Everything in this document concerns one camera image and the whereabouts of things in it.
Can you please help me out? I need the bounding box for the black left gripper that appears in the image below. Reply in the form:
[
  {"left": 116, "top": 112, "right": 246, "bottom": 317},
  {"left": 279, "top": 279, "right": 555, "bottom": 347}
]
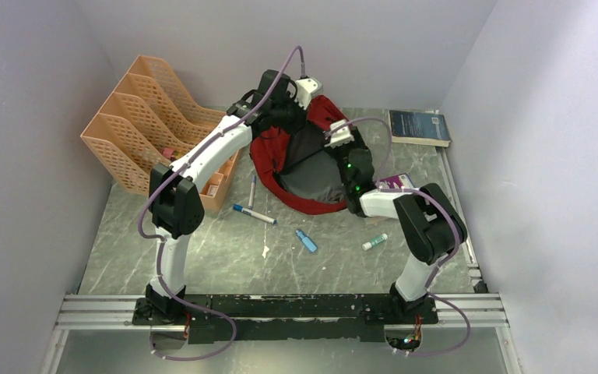
[{"left": 273, "top": 90, "right": 313, "bottom": 138}]

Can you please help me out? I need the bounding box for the purple paperback book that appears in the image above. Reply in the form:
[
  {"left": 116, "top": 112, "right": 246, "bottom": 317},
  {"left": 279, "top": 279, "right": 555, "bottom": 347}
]
[{"left": 378, "top": 173, "right": 415, "bottom": 189}]

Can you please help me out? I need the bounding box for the red student backpack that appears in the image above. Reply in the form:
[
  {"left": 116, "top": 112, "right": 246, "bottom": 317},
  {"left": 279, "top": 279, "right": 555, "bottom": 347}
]
[{"left": 249, "top": 95, "right": 347, "bottom": 215}]

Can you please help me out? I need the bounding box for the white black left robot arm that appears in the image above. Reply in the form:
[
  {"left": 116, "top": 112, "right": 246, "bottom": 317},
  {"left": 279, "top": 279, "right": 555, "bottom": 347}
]
[{"left": 145, "top": 69, "right": 323, "bottom": 324}]

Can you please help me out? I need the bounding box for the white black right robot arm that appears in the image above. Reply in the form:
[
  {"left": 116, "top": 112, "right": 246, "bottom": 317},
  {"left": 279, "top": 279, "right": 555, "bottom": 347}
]
[{"left": 325, "top": 130, "right": 468, "bottom": 323}]

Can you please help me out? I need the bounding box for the dark blue book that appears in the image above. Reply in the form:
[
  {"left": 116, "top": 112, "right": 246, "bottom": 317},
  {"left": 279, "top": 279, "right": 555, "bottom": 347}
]
[{"left": 388, "top": 110, "right": 451, "bottom": 148}]

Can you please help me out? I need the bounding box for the white green glue stick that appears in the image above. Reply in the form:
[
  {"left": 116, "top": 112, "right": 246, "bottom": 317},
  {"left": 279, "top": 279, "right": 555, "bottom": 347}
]
[{"left": 361, "top": 233, "right": 388, "bottom": 251}]

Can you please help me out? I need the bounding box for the blue white marker pen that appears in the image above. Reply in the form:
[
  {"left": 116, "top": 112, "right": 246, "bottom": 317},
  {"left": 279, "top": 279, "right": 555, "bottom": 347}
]
[{"left": 233, "top": 204, "right": 277, "bottom": 225}]

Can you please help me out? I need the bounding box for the pink bottle in organizer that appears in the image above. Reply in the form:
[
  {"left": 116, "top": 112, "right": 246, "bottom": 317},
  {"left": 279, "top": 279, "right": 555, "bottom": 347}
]
[{"left": 162, "top": 147, "right": 177, "bottom": 161}]

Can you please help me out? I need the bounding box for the orange plastic desk organizer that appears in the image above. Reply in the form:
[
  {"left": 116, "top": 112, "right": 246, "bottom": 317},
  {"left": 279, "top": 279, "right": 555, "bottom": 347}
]
[{"left": 80, "top": 55, "right": 225, "bottom": 196}]

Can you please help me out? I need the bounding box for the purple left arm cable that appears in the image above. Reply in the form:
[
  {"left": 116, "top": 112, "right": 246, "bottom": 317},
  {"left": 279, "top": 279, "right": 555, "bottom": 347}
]
[{"left": 139, "top": 45, "right": 238, "bottom": 362}]

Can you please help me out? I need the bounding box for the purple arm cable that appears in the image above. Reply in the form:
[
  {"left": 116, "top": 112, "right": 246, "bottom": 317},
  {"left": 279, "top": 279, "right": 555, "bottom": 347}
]
[
  {"left": 139, "top": 45, "right": 238, "bottom": 362},
  {"left": 325, "top": 116, "right": 471, "bottom": 358}
]

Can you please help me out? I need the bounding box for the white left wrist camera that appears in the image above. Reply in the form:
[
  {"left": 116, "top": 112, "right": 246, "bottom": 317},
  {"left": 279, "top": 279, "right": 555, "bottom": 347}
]
[{"left": 294, "top": 77, "right": 324, "bottom": 110}]

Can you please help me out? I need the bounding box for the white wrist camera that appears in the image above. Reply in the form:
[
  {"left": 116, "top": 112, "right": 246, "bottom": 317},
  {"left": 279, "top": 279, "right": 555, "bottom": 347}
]
[
  {"left": 294, "top": 77, "right": 324, "bottom": 110},
  {"left": 325, "top": 120, "right": 354, "bottom": 148}
]

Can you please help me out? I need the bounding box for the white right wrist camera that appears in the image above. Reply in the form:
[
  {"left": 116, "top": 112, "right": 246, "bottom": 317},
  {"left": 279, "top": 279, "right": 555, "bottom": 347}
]
[{"left": 325, "top": 120, "right": 354, "bottom": 148}]

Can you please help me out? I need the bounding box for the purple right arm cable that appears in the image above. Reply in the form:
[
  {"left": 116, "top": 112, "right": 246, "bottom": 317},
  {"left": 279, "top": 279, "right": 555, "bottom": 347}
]
[{"left": 325, "top": 116, "right": 471, "bottom": 358}]

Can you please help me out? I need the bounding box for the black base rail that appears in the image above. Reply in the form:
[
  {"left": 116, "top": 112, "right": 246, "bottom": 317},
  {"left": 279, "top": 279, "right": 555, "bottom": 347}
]
[{"left": 132, "top": 293, "right": 438, "bottom": 344}]

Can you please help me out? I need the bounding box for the aluminium frame rail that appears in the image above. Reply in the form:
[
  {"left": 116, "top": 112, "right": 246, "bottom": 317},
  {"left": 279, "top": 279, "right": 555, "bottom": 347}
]
[{"left": 55, "top": 294, "right": 508, "bottom": 331}]

